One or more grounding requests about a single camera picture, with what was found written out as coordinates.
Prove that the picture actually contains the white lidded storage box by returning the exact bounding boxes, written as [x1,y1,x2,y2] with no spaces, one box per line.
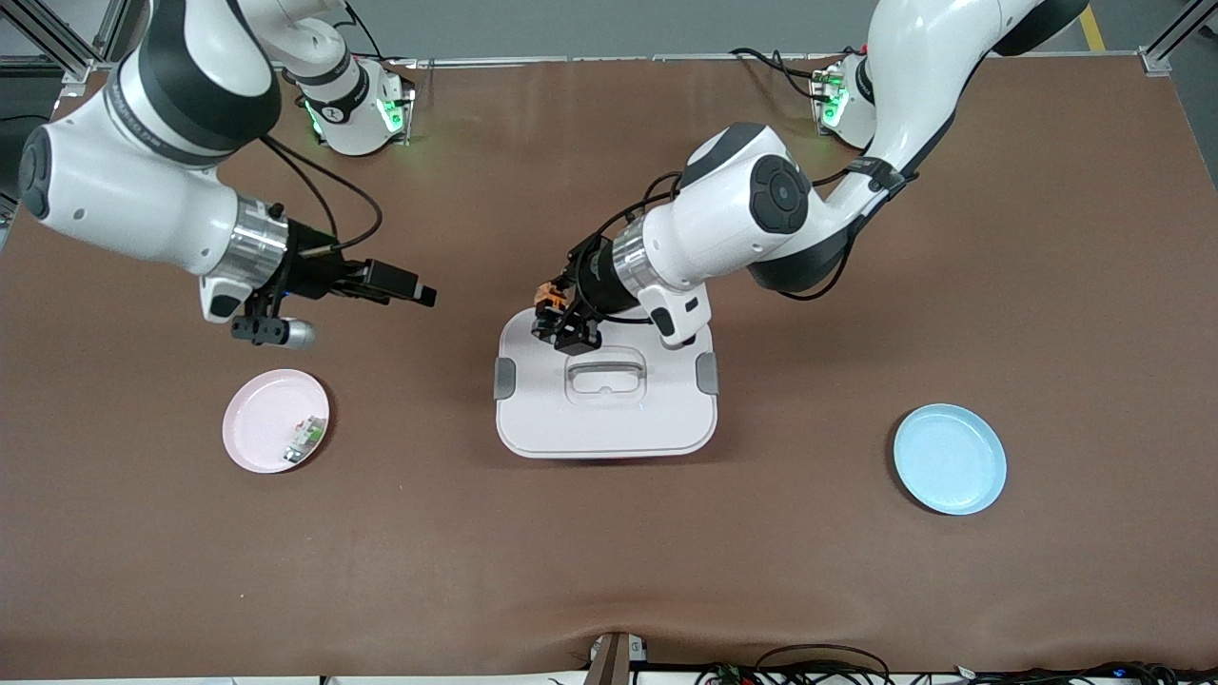
[494,309,720,460]

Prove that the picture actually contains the pink round plate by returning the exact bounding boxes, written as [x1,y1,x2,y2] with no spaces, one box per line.
[222,369,331,475]

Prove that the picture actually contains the green and white small component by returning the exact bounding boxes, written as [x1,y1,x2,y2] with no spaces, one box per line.
[284,416,327,465]

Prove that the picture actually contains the light blue round plate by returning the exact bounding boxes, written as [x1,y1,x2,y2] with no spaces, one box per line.
[893,403,1008,517]

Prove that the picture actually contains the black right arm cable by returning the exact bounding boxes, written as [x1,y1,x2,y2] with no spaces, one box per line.
[257,133,384,253]

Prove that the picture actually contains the black base cable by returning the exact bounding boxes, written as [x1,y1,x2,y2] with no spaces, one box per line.
[728,46,838,101]

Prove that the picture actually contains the camera stand post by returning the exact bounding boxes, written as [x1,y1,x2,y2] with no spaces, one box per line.
[585,631,648,685]

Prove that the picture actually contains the aluminium frame post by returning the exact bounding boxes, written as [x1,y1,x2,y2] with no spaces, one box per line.
[1139,0,1218,77]
[0,0,129,96]

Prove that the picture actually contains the tangled black cables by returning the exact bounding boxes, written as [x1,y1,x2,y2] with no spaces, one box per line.
[695,644,1218,685]

